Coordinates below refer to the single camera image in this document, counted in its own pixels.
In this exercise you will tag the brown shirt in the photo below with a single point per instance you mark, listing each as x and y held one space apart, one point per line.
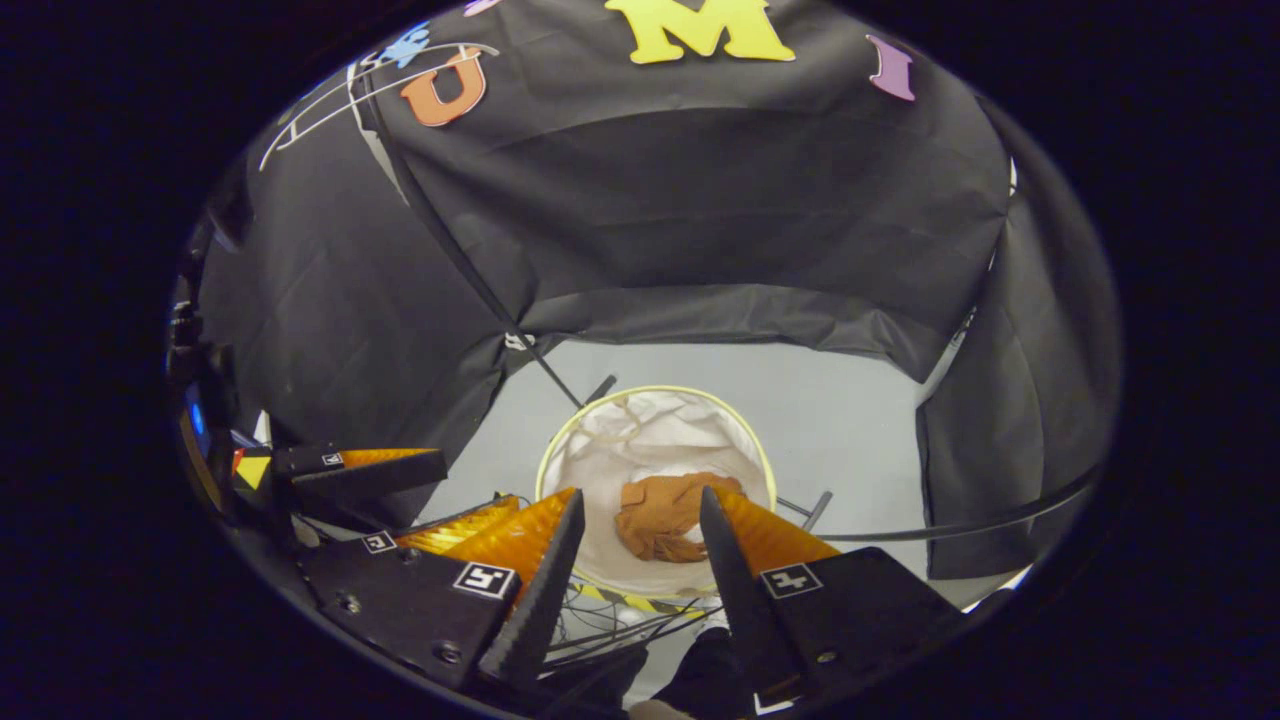
660 515

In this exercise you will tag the black clothes rack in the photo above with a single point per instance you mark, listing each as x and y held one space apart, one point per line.
470 270

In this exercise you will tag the white laundry hamper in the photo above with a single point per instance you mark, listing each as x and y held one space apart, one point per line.
650 430

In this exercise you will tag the black backdrop cloth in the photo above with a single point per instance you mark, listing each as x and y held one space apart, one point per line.
700 200

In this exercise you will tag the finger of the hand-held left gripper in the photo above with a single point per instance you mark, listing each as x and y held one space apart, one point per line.
370 478
430 535

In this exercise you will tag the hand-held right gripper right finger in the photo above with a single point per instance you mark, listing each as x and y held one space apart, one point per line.
735 590

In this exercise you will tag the yellow black striped tape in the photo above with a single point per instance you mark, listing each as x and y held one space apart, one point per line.
640 602

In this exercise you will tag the dark clothing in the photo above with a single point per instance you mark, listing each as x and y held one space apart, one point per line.
700 670

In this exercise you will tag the white plastic hanger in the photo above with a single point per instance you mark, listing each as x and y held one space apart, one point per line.
330 100

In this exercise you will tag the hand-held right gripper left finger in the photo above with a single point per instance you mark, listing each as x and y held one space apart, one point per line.
545 590

